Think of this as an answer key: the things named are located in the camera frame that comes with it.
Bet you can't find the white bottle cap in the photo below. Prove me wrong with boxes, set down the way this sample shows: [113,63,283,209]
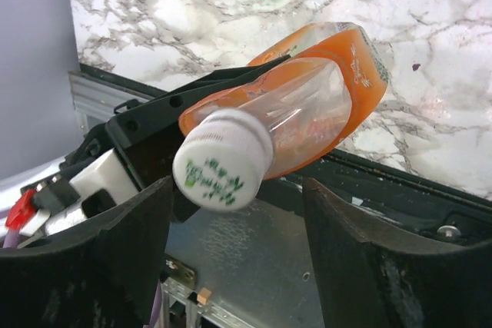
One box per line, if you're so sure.
[172,108,274,212]

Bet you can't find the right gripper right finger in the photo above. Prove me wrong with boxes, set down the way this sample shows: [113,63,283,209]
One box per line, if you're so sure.
[303,178,491,327]

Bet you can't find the orange label tea bottle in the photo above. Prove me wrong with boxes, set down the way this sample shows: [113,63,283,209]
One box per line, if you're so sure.
[178,22,390,179]

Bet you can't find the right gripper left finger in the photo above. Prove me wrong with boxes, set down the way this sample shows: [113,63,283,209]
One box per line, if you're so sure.
[1,177,173,327]

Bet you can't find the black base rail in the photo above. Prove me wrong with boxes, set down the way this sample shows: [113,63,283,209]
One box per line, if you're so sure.
[69,65,491,246]

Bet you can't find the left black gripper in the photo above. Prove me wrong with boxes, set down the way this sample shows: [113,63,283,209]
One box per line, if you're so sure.
[57,54,292,225]

